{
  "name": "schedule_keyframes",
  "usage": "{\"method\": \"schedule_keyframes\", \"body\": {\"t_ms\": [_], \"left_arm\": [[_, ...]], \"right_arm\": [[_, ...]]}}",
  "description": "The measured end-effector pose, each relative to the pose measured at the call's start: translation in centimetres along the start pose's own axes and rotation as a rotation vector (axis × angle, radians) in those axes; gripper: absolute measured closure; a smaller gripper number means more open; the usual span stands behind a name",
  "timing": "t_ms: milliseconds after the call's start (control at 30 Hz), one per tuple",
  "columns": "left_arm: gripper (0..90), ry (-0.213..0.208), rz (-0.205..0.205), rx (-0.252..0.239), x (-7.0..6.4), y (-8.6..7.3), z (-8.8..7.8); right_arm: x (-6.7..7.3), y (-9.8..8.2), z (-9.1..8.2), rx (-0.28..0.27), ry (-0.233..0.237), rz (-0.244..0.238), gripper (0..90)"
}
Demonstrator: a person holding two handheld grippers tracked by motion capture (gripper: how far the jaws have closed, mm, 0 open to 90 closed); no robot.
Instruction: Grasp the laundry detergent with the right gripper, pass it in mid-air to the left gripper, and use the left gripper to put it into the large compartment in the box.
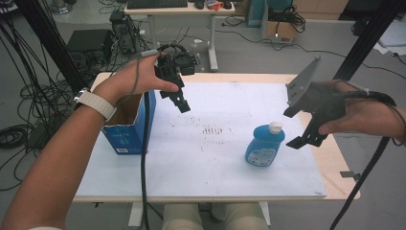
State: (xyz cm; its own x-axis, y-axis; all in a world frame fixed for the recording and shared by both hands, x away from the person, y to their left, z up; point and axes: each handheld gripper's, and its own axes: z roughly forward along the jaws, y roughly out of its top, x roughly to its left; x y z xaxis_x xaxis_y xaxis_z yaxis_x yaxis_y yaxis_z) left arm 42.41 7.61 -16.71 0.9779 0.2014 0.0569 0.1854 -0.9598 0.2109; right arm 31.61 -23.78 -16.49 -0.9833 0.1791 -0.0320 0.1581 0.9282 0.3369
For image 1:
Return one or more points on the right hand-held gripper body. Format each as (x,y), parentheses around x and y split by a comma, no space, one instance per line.
(322,99)

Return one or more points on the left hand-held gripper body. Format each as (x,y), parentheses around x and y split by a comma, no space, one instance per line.
(174,65)

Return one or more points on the blue bottle with white cap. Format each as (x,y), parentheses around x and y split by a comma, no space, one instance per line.
(263,147)

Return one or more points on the blue cardboard box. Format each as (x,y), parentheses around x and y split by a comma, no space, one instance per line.
(127,137)

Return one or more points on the person's left hand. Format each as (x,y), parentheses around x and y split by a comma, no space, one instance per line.
(130,80)

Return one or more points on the person's right hand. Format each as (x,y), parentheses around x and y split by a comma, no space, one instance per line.
(370,116)

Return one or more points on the black tape strip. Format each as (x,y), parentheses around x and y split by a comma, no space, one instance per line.
(349,174)

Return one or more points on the light wooden table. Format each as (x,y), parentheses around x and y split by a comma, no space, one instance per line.
(230,77)

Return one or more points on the white-legged desk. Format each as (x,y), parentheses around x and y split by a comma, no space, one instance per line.
(191,10)

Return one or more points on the black computer tower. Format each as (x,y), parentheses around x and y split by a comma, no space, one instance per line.
(126,32)

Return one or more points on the black keyboard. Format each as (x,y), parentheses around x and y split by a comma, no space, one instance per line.
(156,4)

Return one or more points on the black computer mouse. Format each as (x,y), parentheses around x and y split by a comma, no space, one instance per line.
(199,4)
(227,5)

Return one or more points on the white board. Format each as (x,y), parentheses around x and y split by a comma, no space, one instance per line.
(207,166)

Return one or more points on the white band wristwatch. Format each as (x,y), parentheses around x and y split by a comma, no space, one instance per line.
(97,103)

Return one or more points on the orange small object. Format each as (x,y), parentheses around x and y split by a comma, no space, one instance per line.
(214,5)

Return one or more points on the black metal stand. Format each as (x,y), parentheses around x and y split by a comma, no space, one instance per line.
(367,38)
(48,41)

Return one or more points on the brown cardboard box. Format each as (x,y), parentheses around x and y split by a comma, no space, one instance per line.
(282,32)

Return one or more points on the black equipment case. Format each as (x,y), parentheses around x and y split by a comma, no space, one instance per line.
(89,41)

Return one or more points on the light wooden cabinet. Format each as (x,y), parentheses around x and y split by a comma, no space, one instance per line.
(319,8)

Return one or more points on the white table leg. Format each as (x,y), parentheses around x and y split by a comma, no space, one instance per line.
(135,215)
(265,212)

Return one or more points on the white paper sheets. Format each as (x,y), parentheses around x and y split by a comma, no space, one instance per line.
(394,38)

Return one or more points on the teal bin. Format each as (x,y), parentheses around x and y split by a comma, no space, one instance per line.
(255,12)

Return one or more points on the person's right leg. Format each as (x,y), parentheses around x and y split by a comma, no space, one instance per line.
(242,217)

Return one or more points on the person's leg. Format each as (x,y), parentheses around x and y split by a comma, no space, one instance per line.
(242,217)
(182,217)

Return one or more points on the person's left leg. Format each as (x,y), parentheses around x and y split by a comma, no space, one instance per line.
(182,217)

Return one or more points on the clear container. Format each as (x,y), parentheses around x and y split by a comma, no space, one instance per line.
(59,5)

